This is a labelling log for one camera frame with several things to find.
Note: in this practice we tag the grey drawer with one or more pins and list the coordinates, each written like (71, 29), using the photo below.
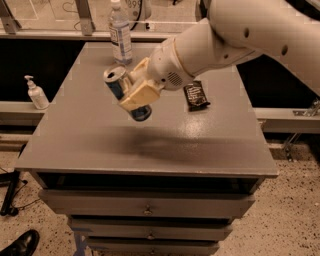
(153, 247)
(150, 229)
(147, 204)

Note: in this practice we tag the middle grey drawer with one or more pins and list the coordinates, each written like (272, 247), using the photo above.
(150, 229)

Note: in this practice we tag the black snack bar wrapper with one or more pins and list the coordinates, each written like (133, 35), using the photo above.
(195, 96)

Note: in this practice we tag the black leather shoe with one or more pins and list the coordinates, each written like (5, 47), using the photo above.
(24, 245)

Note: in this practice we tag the white pump sanitizer bottle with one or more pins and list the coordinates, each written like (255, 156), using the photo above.
(36, 94)

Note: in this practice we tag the clear plastic water bottle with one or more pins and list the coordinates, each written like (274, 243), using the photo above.
(119, 29)

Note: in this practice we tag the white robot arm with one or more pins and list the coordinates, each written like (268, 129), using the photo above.
(232, 31)

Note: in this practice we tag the bottom grey drawer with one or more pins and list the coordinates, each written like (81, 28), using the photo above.
(153, 247)

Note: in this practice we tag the black stand leg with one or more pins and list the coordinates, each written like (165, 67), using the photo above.
(10, 180)

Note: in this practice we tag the redbull can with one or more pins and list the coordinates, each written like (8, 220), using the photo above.
(117, 80)

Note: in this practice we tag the grey drawer cabinet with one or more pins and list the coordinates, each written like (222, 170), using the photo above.
(86, 142)

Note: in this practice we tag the top grey drawer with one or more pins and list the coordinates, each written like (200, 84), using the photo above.
(147, 204)

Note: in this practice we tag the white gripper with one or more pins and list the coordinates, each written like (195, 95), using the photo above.
(165, 69)

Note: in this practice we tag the metal railing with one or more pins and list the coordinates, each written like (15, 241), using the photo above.
(150, 20)

